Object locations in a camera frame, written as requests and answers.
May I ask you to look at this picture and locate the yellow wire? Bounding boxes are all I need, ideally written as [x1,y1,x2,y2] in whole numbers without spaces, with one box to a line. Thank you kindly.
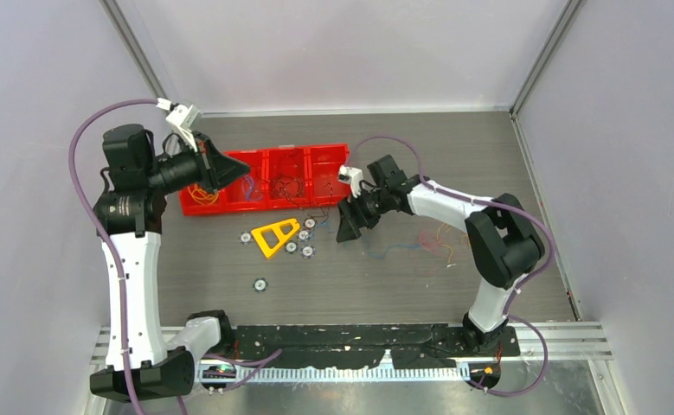
[187,184,221,208]

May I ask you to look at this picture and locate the red plastic bin far right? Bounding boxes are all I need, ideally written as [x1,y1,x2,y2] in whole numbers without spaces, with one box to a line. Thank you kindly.
[307,144,350,207]

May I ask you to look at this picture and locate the green 50 poker chip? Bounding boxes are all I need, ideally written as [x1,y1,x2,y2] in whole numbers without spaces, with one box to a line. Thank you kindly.
[285,241,298,254]

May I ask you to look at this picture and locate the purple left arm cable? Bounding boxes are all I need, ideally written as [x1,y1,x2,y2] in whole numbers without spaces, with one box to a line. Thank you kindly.
[67,99,283,415]

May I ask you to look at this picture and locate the red plastic bin far left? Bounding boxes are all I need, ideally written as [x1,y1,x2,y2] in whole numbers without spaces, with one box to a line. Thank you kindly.
[178,183,228,216]

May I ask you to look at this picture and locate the red plastic bin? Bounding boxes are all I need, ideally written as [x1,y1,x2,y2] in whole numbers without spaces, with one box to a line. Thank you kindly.
[178,183,228,216]
[307,144,350,207]
[224,150,267,213]
[266,146,313,210]

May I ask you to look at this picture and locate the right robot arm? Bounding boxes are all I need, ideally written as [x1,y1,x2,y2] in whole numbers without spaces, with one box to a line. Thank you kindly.
[336,155,545,355]

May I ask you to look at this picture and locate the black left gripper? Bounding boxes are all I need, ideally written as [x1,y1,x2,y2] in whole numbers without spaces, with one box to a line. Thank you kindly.
[145,130,250,195]

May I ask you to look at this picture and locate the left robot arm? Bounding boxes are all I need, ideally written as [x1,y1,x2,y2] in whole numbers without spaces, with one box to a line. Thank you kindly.
[90,124,250,402]

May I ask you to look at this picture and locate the coloured wire bundle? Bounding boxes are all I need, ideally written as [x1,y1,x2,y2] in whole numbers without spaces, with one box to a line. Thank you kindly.
[311,177,470,271]

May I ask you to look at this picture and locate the white slotted cable duct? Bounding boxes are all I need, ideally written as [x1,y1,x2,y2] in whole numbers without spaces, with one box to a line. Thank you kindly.
[198,364,472,384]

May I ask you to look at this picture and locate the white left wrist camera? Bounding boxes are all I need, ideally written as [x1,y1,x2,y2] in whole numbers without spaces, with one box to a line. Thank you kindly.
[156,98,202,152]

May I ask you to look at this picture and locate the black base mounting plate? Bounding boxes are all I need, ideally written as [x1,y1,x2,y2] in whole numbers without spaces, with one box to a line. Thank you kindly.
[207,323,520,370]

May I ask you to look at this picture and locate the aluminium frame rail left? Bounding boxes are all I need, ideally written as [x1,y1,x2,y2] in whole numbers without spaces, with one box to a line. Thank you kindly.
[84,114,188,415]

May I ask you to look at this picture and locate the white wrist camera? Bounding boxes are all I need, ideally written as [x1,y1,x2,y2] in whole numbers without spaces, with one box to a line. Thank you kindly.
[156,98,202,152]
[337,165,363,198]

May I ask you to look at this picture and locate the black 100 poker chip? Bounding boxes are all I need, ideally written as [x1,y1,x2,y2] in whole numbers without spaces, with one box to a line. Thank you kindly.
[304,218,317,229]

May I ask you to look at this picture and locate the yellow plastic triangle frame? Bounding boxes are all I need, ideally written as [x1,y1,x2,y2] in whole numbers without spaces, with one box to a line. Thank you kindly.
[251,218,301,259]

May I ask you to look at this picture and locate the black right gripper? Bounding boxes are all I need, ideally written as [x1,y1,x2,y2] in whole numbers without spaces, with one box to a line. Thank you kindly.
[337,185,392,242]

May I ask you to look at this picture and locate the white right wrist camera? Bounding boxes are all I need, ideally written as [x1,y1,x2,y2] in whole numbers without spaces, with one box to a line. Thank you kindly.
[337,165,363,198]

